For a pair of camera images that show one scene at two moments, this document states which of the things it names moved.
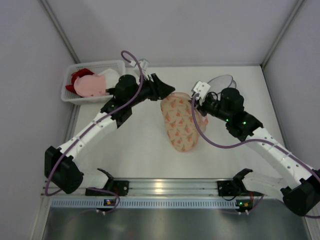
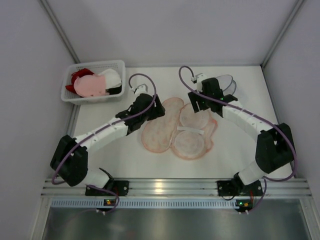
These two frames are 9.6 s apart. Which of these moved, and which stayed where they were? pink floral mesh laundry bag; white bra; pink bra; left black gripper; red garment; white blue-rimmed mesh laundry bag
Moved: pink floral mesh laundry bag; left black gripper
Stayed: white blue-rimmed mesh laundry bag; pink bra; white bra; red garment
